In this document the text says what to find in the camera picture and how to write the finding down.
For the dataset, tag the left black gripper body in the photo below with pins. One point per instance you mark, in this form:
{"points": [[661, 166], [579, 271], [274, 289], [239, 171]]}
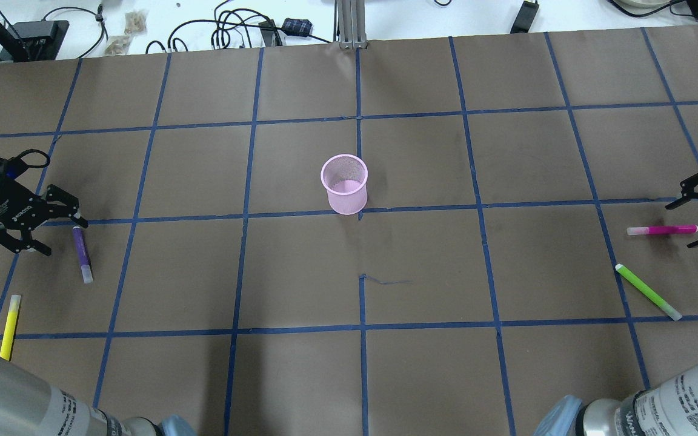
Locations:
{"points": [[2, 200]]}

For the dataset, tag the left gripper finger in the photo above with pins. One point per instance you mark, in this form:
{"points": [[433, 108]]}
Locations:
{"points": [[78, 219], [37, 246]]}

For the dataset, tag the purple marker pen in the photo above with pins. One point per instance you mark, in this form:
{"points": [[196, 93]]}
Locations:
{"points": [[83, 255]]}

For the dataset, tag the pink marker pen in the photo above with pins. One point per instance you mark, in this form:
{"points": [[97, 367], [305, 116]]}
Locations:
{"points": [[661, 230]]}

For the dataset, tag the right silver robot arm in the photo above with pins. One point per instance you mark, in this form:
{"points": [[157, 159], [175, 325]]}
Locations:
{"points": [[671, 408]]}

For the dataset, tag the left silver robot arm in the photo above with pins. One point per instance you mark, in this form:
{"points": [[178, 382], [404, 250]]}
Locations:
{"points": [[29, 405]]}

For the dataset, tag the pink mesh cup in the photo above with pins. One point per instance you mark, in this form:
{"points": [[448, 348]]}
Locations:
{"points": [[345, 178]]}

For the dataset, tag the green marker pen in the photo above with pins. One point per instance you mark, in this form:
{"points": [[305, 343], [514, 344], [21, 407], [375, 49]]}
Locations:
{"points": [[649, 293]]}

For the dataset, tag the yellow marker pen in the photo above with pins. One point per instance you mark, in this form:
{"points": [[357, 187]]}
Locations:
{"points": [[9, 334]]}

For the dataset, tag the black device box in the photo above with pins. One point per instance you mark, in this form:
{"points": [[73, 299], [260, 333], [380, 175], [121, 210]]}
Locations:
{"points": [[42, 39]]}

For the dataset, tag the small snack bag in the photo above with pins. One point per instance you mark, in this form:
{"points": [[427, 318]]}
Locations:
{"points": [[117, 45], [135, 22]]}

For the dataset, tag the black power adapter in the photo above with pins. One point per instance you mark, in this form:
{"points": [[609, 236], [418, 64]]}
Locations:
{"points": [[525, 17]]}

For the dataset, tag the aluminium frame post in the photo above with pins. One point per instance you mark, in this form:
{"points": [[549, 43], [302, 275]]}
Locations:
{"points": [[350, 24]]}

